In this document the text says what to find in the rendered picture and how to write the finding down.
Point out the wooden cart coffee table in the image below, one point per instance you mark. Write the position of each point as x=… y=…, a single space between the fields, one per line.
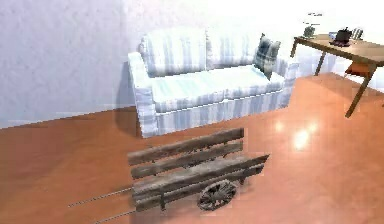
x=193 y=170

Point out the white striped sofa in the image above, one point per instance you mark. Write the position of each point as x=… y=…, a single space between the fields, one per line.
x=206 y=86

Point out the grey plaid cushion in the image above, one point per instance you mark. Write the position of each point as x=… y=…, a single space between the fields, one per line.
x=266 y=55

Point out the potted house plant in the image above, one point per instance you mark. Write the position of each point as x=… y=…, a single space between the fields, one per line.
x=309 y=31

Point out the white mug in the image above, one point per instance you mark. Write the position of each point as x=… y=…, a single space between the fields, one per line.
x=332 y=35

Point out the black kettle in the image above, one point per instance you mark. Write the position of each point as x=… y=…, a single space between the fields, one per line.
x=342 y=36

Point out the brown wooden table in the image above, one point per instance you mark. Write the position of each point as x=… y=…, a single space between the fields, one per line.
x=360 y=50

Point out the striped glass cup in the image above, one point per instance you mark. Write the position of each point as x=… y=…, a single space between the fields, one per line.
x=357 y=33

